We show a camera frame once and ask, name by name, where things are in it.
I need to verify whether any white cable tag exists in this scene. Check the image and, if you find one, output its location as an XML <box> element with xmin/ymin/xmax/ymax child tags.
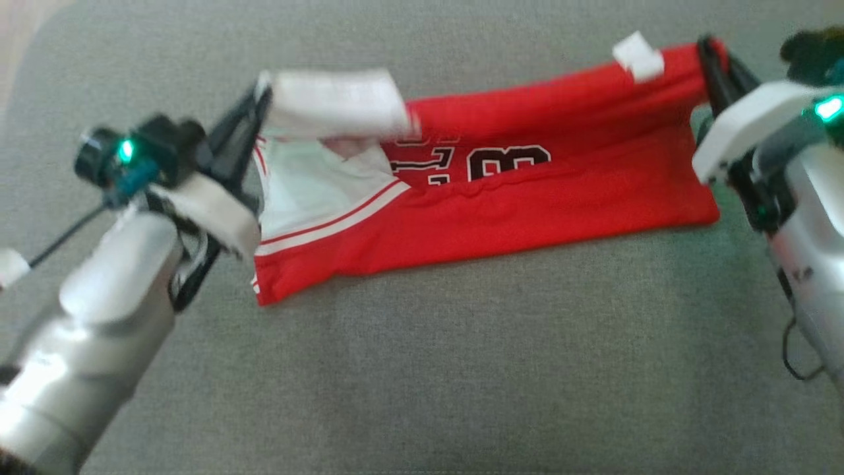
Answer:
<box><xmin>0</xmin><ymin>249</ymin><xmax>32</xmax><ymax>290</ymax></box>

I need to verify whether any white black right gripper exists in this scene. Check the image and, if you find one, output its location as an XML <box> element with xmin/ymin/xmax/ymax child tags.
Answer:
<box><xmin>691</xmin><ymin>34</ymin><xmax>841</xmax><ymax>228</ymax></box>

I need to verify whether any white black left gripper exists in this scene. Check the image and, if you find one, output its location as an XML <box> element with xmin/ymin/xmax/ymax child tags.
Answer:
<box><xmin>146</xmin><ymin>86</ymin><xmax>274</xmax><ymax>266</ymax></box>

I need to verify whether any grey sofa seat cushion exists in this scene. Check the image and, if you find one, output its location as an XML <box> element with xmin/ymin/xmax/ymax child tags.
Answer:
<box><xmin>0</xmin><ymin>0</ymin><xmax>844</xmax><ymax>475</ymax></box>

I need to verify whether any red basketball jersey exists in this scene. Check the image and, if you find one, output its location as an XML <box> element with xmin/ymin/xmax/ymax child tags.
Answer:
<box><xmin>251</xmin><ymin>30</ymin><xmax>730</xmax><ymax>308</ymax></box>

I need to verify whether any black cable teal connector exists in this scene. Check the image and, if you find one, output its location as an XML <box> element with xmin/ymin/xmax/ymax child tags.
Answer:
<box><xmin>781</xmin><ymin>315</ymin><xmax>826</xmax><ymax>383</ymax></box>
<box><xmin>29</xmin><ymin>160</ymin><xmax>161</xmax><ymax>269</ymax></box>

